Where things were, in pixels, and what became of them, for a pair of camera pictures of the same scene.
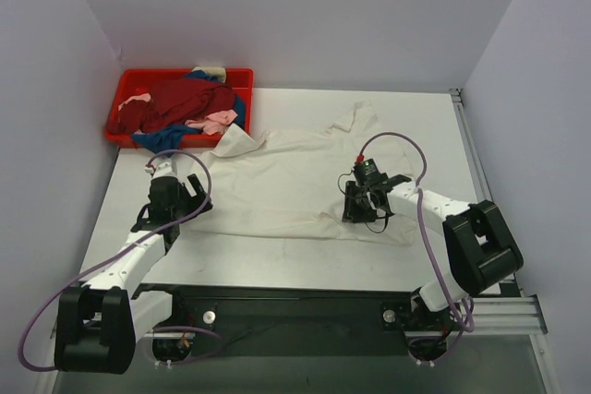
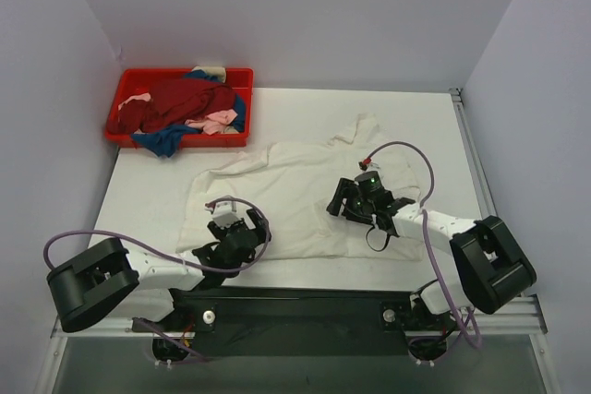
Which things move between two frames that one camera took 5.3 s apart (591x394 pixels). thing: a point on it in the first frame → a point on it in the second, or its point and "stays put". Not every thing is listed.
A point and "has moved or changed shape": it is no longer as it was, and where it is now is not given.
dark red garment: x=173 y=105 stays put
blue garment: x=166 y=139 stays put
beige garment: x=219 y=73 stays put
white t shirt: x=297 y=181 has moved or changed shape
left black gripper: x=186 y=196 → x=237 y=229
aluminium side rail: x=476 y=173 stays put
